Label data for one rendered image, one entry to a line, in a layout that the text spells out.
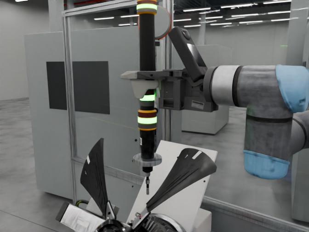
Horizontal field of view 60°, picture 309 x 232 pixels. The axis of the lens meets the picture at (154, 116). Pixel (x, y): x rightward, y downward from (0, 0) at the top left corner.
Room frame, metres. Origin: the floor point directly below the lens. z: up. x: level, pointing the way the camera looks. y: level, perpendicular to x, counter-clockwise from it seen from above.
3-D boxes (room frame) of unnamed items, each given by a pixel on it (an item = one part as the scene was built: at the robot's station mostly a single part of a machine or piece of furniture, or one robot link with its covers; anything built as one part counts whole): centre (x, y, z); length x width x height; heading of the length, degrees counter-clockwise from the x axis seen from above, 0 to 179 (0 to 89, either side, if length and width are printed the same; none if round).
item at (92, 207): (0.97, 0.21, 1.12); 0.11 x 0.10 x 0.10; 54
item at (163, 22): (1.34, 0.00, 1.88); 0.17 x 0.15 x 0.16; 54
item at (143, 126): (0.62, 0.02, 1.54); 0.04 x 0.04 x 0.01
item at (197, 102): (0.55, -0.07, 1.64); 0.12 x 0.08 x 0.09; 54
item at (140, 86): (0.58, 0.03, 1.64); 0.09 x 0.03 x 0.06; 75
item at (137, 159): (0.63, 0.02, 1.50); 0.09 x 0.07 x 0.10; 179
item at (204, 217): (1.20, -0.17, 0.92); 0.17 x 0.16 x 0.11; 144
